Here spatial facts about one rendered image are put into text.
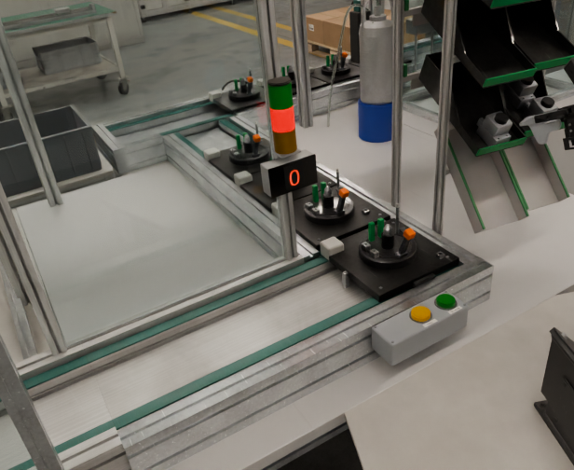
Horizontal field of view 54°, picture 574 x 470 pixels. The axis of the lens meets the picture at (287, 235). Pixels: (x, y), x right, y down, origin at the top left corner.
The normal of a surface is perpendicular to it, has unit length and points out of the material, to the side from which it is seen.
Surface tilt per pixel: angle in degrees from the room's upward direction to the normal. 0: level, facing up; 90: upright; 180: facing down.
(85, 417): 0
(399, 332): 0
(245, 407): 90
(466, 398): 0
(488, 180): 45
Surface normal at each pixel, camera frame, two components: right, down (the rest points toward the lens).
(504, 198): 0.18, -0.26
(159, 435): 0.50, 0.42
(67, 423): -0.09, -0.84
